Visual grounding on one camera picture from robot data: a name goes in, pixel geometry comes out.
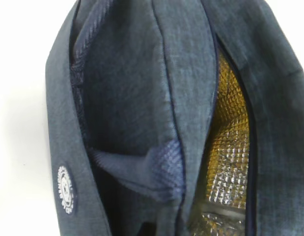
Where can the dark blue insulated lunch bag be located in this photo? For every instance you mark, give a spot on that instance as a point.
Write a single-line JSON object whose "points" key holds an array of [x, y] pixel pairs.
{"points": [[175, 118]]}

